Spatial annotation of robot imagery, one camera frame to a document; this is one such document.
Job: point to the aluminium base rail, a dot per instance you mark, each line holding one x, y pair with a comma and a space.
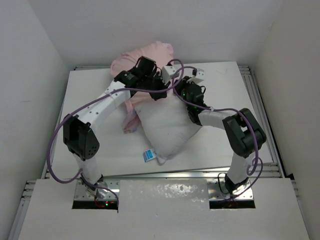
193, 185

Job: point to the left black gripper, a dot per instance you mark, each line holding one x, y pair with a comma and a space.
158, 95

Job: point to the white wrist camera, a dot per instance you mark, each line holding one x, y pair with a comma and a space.
169, 73
198, 76

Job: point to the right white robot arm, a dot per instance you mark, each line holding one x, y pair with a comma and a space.
244, 133

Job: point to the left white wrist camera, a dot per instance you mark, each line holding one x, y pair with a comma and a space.
169, 73

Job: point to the pink printed pillowcase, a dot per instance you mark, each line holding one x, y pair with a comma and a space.
161, 53

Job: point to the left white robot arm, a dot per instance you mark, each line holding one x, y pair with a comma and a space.
79, 130

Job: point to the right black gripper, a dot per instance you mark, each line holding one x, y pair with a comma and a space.
181, 83

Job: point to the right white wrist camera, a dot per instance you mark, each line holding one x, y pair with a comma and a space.
198, 76

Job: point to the white pillow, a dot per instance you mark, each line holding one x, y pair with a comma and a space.
165, 123

